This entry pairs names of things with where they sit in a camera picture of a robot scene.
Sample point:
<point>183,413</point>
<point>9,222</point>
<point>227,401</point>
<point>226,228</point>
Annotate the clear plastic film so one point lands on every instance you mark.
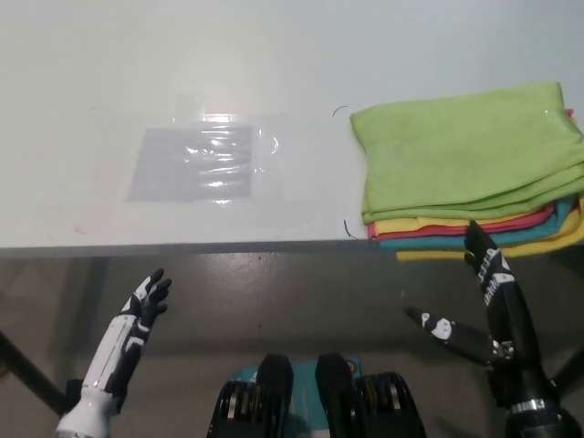
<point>269,137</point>

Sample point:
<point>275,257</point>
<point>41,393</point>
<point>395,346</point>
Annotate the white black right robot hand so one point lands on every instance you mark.
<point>506,315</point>

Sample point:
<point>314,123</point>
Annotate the clear plastic sheet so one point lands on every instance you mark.
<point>191,166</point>

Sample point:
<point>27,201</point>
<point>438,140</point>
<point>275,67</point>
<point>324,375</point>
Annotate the yellow microfibre cloth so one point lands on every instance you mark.
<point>424,223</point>
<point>433,255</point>

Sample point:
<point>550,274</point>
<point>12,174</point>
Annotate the dark upright table leg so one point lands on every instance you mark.
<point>96,301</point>

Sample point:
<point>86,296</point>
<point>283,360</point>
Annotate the black diagonal table brace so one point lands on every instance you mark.
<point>570,365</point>
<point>27,369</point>

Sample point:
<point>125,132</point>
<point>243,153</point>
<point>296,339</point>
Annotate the teal microfibre cloth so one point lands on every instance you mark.
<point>524,235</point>

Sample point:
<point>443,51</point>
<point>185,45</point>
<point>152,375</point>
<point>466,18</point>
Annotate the green microfibre cloth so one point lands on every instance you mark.
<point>456,155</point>

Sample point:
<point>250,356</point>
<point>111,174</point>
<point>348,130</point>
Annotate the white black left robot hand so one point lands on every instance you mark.
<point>116,356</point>

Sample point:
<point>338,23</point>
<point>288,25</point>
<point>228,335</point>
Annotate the black teal robot torso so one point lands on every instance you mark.
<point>319,397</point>

